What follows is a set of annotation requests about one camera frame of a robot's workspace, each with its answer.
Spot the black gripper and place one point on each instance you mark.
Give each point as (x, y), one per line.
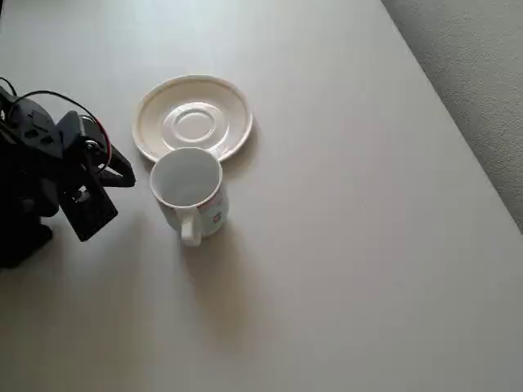
(115, 168)

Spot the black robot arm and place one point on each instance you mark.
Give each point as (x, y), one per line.
(24, 171)

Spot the cream white saucer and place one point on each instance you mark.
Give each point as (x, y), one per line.
(192, 102)

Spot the black camera box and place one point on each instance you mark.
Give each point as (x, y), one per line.
(92, 212)

